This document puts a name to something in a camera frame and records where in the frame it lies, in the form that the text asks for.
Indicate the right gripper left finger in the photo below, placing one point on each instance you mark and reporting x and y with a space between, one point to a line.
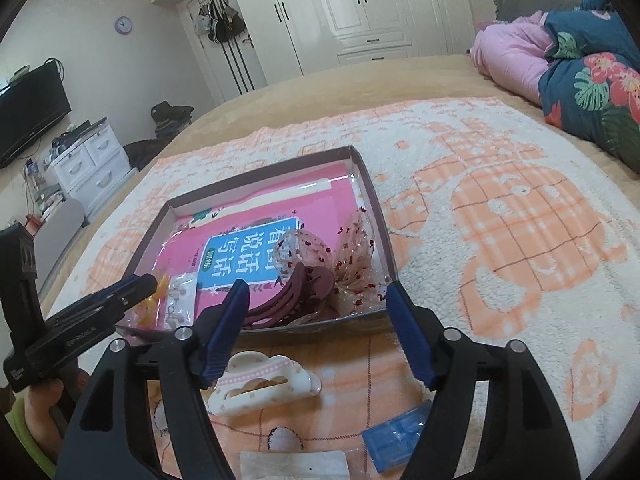
111 433

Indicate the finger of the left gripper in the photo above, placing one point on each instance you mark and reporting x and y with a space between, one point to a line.
120 291
81 321

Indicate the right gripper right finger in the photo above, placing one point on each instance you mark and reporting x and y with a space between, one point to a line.
524 435

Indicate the yellow rings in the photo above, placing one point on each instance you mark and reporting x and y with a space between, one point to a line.
150 299

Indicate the earrings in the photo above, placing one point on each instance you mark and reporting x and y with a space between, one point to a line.
178 307

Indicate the small blue plastic box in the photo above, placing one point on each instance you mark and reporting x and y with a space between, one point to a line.
390 444

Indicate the clear bag with white pieces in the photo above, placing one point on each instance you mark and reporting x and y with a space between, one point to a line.
281 465

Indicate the white cloud hair claw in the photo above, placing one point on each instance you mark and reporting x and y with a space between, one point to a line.
254 381

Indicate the dotted sheer bow hairclip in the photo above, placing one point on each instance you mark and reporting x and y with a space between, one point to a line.
358 286

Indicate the left hand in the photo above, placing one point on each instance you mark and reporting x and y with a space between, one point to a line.
39 402

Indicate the grey chair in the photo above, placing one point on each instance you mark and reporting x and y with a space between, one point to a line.
55 238

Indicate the white drawer cabinet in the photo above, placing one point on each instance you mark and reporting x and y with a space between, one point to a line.
93 168

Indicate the pink book in tray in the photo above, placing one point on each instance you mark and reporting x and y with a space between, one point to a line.
231 235

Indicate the dark brown bag on floor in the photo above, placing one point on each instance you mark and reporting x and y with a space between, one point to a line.
141 153

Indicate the dark clothes pile on stool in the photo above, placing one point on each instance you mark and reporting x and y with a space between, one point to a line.
170 119

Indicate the brown cardboard box tray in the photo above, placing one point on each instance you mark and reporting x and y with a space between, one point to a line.
383 255

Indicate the orange white plush blanket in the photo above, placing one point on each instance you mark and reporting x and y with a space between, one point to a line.
498 224

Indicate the white door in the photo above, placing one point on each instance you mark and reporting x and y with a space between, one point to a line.
230 69

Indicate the hanging bags on door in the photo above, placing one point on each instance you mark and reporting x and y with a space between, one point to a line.
219 22

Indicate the bed with tan cover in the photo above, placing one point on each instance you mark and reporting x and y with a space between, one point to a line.
329 93

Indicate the white wardrobe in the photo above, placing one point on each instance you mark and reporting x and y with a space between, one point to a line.
293 38

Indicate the floral blue quilt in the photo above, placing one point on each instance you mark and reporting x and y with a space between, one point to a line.
591 87

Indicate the wall mounted black television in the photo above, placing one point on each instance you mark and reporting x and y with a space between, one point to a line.
30 107

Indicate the round wall clock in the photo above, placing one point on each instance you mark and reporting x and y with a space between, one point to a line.
123 25

